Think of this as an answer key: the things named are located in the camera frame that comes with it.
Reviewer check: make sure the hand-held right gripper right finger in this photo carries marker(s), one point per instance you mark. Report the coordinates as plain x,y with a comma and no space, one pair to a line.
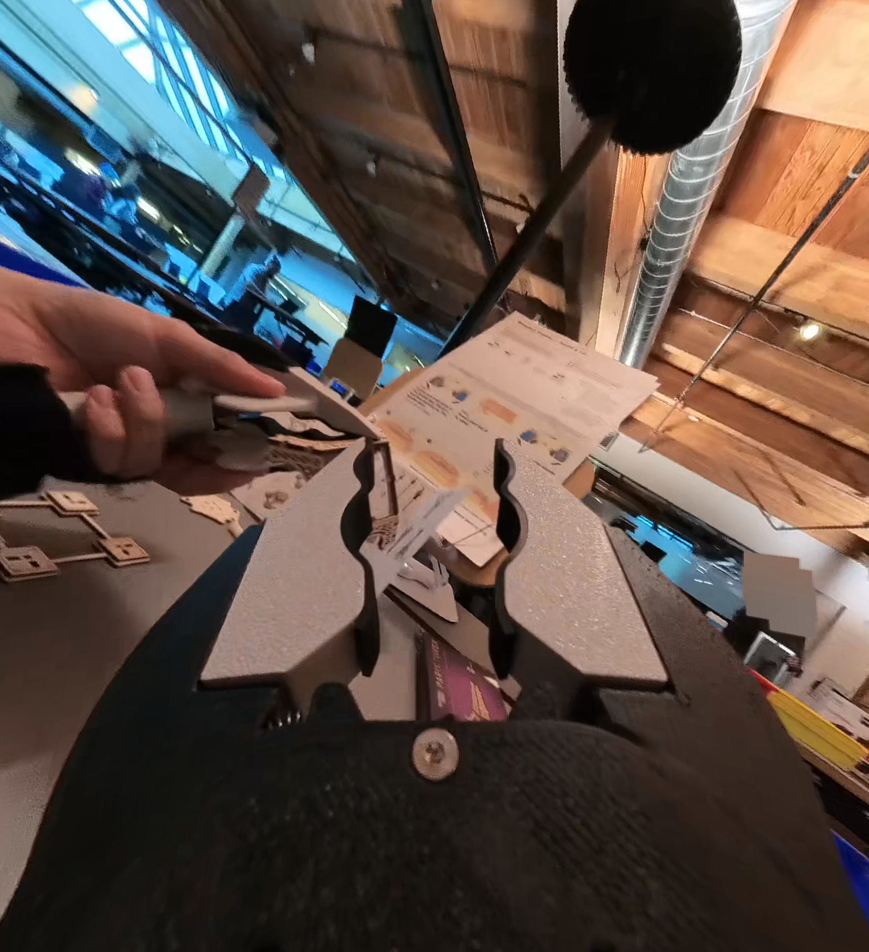
583,595

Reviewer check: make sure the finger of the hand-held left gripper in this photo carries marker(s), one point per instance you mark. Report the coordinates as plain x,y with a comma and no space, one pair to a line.
330,402
357,368

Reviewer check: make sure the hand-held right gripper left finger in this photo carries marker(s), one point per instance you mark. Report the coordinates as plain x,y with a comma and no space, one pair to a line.
293,588

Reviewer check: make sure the wooden tower arch base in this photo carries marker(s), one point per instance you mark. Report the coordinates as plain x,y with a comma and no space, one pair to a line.
308,442

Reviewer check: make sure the wooden four-pad foot frame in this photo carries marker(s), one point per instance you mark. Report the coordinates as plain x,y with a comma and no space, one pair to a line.
21,564

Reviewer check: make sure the grey desk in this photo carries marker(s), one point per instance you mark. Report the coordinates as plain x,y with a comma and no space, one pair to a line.
69,669

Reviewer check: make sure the person's left hand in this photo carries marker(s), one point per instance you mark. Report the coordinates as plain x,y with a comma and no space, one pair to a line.
92,334

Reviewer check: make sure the cross-shaped wooden plate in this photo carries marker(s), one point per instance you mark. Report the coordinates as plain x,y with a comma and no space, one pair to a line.
211,512

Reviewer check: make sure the brown wooden board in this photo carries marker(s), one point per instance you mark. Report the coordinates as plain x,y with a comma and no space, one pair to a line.
581,480

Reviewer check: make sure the purple puzzle box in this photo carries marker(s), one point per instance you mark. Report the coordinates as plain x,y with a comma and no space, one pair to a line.
463,685

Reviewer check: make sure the folded paper instruction sheet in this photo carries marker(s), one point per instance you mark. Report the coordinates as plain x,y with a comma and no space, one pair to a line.
539,379

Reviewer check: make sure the yellow plastic bin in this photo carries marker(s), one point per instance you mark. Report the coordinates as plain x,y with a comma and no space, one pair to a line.
814,728

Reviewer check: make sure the large glass window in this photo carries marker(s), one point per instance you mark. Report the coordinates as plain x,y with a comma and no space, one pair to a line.
181,89

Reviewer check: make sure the thin metal ceiling rod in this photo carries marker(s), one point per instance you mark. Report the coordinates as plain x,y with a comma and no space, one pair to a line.
776,270

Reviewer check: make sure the silver ventilation duct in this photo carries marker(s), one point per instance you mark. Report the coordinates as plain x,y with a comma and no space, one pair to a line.
672,245

